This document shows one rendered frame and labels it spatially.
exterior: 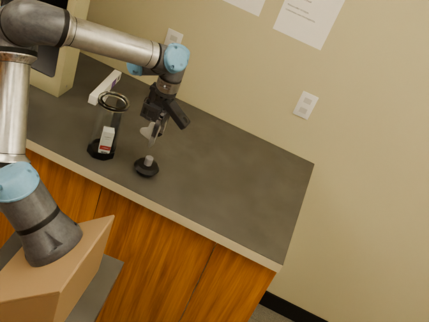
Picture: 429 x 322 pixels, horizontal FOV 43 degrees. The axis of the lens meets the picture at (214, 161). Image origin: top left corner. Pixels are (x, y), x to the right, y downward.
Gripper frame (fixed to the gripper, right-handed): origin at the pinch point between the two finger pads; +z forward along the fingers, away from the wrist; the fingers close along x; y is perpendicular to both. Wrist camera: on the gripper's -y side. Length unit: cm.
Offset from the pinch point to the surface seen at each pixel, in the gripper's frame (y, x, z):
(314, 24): -31, -60, -40
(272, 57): -21, -60, -21
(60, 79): 47, -17, 6
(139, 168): 1.5, 4.3, 11.1
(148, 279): -16, 10, 53
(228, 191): -29.4, -10.9, 14.2
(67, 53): 47, -18, -5
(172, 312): -30, 10, 63
